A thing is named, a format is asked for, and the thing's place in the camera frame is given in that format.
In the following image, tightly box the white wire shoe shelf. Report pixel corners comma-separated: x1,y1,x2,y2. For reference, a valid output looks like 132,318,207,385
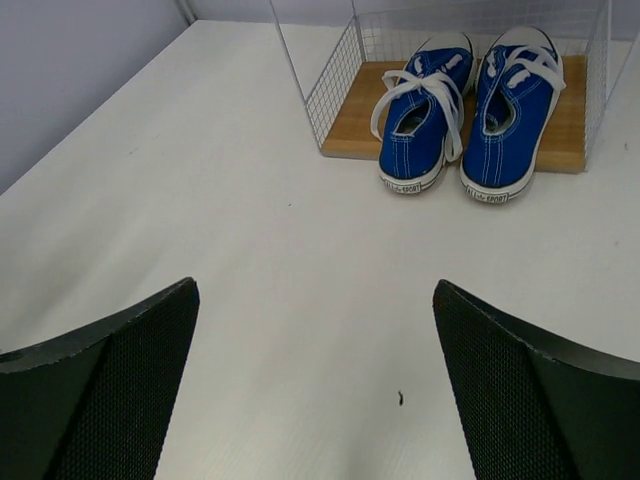
269,1,639,174

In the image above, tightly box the blue canvas sneaker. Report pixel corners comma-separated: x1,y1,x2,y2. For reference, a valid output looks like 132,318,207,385
370,32,477,195
460,26,566,205

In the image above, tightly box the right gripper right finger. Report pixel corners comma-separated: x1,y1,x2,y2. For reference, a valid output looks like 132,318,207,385
433,280,639,479

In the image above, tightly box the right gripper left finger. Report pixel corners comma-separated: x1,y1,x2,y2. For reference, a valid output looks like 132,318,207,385
1,277,199,479

